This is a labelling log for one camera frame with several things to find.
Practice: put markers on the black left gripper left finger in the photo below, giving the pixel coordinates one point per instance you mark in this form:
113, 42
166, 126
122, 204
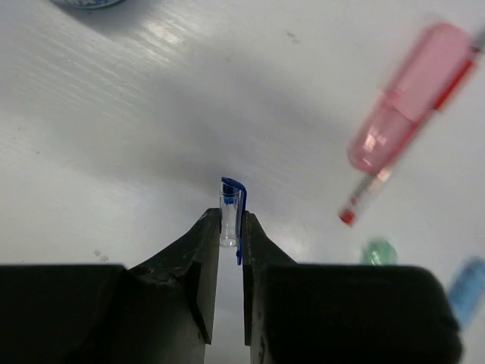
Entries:
160, 311

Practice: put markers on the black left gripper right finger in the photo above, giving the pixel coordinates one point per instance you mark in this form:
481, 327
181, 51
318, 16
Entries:
310, 313

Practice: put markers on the blue ink jar left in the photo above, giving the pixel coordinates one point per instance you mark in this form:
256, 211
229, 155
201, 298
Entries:
87, 4

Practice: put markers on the blue correction tape case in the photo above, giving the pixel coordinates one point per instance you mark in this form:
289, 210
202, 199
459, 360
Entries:
466, 293

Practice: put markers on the red gel pen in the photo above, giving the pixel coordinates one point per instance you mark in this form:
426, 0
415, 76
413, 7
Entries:
379, 182

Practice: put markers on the green correction tape case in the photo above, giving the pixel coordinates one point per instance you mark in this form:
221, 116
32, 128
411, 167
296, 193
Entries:
378, 251

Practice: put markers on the blue pen cap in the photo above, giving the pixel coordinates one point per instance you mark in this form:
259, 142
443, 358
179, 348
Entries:
233, 197

